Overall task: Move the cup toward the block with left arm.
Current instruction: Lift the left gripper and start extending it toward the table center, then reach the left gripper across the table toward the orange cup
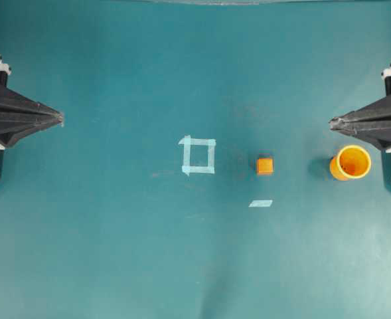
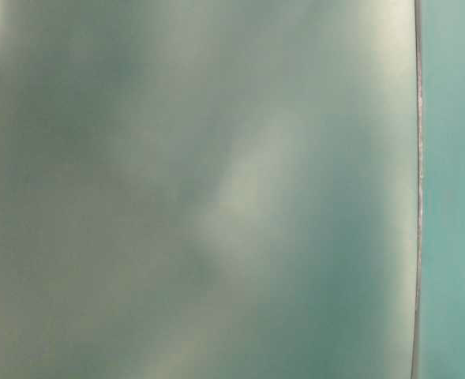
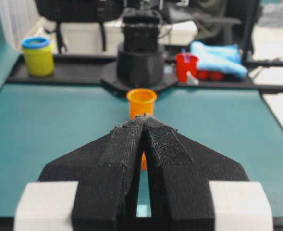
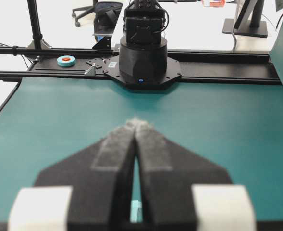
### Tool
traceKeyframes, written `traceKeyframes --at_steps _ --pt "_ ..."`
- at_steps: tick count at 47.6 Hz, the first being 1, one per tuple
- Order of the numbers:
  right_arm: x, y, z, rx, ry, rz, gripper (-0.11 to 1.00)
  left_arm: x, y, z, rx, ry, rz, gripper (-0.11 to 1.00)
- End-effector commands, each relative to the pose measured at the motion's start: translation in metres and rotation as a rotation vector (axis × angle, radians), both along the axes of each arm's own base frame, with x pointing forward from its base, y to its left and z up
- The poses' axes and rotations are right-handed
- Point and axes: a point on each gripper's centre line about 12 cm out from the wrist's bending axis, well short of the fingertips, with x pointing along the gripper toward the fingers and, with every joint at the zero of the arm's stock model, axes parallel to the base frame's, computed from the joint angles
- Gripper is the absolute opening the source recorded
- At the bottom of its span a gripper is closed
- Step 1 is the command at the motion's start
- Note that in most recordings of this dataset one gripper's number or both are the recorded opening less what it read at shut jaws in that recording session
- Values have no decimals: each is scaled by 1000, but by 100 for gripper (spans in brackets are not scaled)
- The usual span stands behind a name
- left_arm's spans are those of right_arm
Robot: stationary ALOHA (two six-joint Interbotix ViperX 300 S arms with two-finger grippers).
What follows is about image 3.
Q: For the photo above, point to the red plastic cup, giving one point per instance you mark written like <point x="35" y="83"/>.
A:
<point x="185" y="62"/>

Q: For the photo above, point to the yellow cup with blue rim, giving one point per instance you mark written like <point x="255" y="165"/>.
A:
<point x="37" y="52"/>

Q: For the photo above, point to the orange plastic cup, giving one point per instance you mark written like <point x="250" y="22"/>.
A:
<point x="141" y="102"/>

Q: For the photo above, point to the light blue cloth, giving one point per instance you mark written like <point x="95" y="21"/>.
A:
<point x="225" y="59"/>

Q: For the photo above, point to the red toy tray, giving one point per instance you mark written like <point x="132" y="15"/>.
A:
<point x="209" y="75"/>

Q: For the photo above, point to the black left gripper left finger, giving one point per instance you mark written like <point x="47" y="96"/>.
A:
<point x="107" y="171"/>

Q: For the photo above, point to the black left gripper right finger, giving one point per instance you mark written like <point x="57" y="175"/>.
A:
<point x="179" y="173"/>

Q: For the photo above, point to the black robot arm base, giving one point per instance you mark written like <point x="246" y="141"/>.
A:
<point x="140" y="60"/>

